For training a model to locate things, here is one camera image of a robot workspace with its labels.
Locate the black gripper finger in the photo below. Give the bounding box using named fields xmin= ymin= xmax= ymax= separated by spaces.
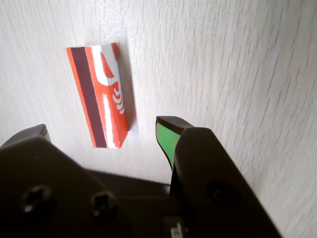
xmin=156 ymin=116 xmax=283 ymax=238
xmin=0 ymin=123 xmax=136 ymax=238

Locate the red and white matchbox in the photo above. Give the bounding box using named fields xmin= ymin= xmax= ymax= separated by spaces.
xmin=66 ymin=42 xmax=130 ymax=149

